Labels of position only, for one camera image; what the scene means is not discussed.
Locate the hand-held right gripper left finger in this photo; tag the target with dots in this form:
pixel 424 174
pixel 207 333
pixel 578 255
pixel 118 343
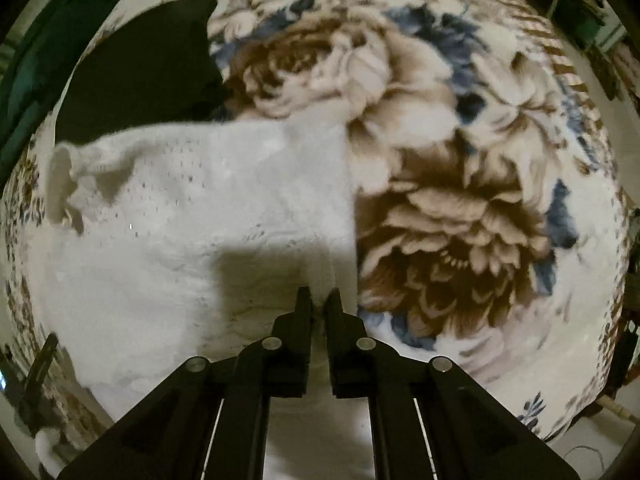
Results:
pixel 303 310

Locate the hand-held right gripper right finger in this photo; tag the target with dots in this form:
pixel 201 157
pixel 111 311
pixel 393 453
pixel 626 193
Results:
pixel 334 310

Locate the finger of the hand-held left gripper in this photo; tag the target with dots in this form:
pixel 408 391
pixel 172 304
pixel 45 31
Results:
pixel 37 370

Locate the white knitted garment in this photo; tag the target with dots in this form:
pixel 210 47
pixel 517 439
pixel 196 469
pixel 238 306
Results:
pixel 165 240

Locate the floral printed blanket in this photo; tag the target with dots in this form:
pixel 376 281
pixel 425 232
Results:
pixel 440 160

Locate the black cloth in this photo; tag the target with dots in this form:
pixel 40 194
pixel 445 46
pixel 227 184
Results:
pixel 145 80

